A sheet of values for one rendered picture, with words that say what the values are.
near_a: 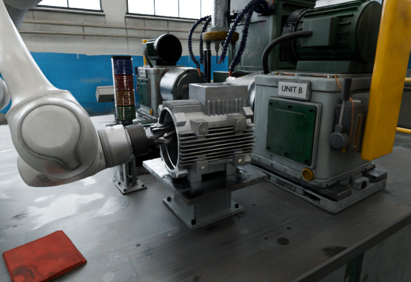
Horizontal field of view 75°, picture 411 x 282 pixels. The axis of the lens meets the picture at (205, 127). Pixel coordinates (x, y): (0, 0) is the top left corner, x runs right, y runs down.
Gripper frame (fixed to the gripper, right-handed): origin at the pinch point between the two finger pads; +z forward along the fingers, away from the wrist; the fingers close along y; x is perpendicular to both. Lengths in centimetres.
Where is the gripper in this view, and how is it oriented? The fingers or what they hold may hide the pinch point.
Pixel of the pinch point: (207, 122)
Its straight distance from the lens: 69.6
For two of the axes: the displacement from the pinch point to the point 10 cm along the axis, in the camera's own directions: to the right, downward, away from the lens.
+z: 8.9, -2.4, 3.9
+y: -4.4, -2.2, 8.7
